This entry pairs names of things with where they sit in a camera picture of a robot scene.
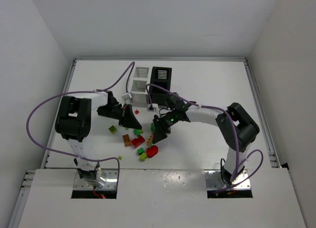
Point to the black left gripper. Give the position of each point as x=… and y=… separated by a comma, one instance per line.
x=124, y=115

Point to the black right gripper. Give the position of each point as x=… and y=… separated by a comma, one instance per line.
x=162, y=124

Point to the red rounded lego brick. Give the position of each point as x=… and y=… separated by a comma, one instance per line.
x=152, y=151

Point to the lime square lego brick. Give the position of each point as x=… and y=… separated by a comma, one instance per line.
x=112, y=129

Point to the brown lego plate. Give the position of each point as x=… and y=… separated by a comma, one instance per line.
x=150, y=140
x=126, y=140

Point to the red rectangular lego brick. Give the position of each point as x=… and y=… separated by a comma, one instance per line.
x=138, y=141

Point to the lime curved lego brick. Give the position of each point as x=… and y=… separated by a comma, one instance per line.
x=143, y=156

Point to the green slope lego brick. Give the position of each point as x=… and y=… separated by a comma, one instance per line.
x=138, y=132

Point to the small green lego brick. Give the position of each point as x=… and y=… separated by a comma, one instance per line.
x=140, y=151

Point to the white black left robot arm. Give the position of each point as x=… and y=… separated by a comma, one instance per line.
x=73, y=123

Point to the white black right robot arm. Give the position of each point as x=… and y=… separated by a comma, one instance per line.
x=237, y=127

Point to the white slatted container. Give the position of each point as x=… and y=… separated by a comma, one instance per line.
x=138, y=80

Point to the black slatted container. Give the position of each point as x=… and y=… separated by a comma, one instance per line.
x=161, y=76

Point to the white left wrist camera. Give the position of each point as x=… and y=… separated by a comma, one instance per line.
x=126, y=98

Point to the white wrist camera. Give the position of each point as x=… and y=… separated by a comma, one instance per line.
x=152, y=108
x=126, y=98

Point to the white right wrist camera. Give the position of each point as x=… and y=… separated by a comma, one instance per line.
x=152, y=108

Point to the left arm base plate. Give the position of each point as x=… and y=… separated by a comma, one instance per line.
x=106, y=180

